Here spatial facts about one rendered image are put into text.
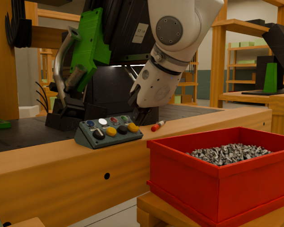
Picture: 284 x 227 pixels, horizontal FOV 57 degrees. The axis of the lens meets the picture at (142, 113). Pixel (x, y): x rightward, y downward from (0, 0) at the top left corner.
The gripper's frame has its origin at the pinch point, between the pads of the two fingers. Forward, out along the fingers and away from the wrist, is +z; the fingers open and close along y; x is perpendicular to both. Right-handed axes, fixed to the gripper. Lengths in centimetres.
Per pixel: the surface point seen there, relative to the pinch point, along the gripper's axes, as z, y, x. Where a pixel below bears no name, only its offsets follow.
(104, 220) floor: 137, 62, 28
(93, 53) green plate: -0.2, 2.4, 28.5
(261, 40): 83, 859, 338
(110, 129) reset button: 3.4, -7.3, 0.0
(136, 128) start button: 3.4, 0.3, -1.0
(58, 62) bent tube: 10.4, -1.8, 39.3
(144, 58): -5.3, 13.9, 19.1
